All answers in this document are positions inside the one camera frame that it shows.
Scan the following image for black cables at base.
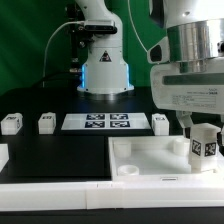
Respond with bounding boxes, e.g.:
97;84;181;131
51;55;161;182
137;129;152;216
31;69;83;88

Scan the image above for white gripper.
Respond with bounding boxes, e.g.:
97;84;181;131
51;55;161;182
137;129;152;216
150;64;224;147

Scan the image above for white cable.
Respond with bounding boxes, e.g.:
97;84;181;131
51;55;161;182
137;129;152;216
42;20;86;88
127;0;151;54

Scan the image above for white front fence bar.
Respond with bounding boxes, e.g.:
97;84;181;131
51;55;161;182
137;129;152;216
0;181;224;212

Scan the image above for white cable left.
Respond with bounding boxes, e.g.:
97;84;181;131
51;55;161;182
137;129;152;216
42;20;86;88

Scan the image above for white marker sheet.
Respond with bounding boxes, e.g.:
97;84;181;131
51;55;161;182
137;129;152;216
62;113;150;130

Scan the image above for white square tabletop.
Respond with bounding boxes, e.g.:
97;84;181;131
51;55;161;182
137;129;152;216
109;136;224;182

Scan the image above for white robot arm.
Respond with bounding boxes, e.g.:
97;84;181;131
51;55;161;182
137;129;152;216
75;0;224;145

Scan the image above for white fence bar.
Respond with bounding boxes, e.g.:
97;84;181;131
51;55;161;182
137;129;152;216
0;181;224;212
0;144;9;172

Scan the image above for white cable right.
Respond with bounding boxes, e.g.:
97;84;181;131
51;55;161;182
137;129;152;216
127;0;151;54

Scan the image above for white left fence bar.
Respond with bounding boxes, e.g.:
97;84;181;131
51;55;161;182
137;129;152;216
0;144;9;172

